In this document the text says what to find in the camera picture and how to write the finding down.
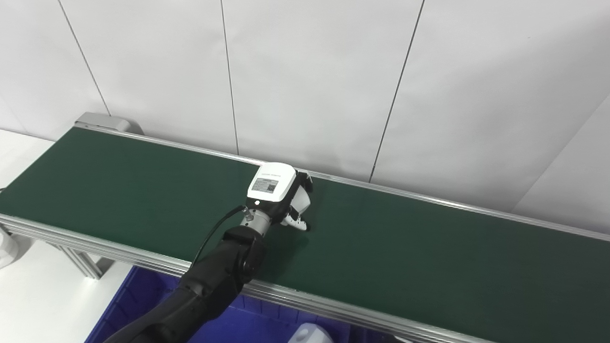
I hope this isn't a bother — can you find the blue plastic bin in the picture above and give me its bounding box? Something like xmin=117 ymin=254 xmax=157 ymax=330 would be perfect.
xmin=86 ymin=266 xmax=396 ymax=343

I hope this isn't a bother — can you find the green conveyor belt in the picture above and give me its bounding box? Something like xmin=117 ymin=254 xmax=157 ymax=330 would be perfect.
xmin=0 ymin=112 xmax=610 ymax=343
xmin=0 ymin=127 xmax=610 ymax=343

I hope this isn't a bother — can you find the white plastic cylindrical part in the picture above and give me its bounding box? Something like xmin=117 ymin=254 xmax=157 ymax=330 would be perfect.
xmin=288 ymin=323 xmax=334 ymax=343

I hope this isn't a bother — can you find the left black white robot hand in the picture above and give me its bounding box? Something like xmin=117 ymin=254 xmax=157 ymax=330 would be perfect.
xmin=246 ymin=162 xmax=314 ymax=232

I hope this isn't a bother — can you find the aluminium conveyor leg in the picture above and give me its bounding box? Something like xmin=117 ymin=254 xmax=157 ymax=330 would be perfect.
xmin=48 ymin=242 xmax=103 ymax=280

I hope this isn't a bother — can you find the white round object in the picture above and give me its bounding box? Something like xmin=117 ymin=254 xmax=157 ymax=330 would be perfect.
xmin=0 ymin=229 xmax=22 ymax=270

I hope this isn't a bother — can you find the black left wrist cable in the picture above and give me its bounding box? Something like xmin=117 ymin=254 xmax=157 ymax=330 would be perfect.
xmin=192 ymin=205 xmax=248 ymax=267

